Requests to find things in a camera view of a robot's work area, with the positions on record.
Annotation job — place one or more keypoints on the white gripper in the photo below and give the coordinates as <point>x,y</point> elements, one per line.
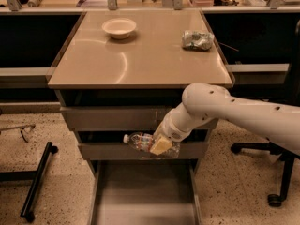
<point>171,129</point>

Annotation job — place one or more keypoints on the clear plastic water bottle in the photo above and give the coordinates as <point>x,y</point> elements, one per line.
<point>142,142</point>

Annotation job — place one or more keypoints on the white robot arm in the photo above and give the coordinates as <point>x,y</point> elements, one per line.
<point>201,103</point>

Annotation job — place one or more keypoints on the grey open bottom drawer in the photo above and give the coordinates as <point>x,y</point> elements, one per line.
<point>145,192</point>

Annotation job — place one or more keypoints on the grey middle drawer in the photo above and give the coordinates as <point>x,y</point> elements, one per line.
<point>122,151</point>

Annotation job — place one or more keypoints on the grey drawer cabinet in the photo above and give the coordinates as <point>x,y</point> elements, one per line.
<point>149,68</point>

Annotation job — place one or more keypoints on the grey top drawer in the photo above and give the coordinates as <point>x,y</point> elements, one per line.
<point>114,118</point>

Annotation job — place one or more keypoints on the crumpled silver snack bag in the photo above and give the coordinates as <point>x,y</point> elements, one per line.
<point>197,41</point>

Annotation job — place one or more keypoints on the white paper bowl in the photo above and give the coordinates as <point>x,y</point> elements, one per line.
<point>120,28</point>

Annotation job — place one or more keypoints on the metal frame on floor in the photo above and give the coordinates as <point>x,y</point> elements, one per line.
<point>24,130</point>

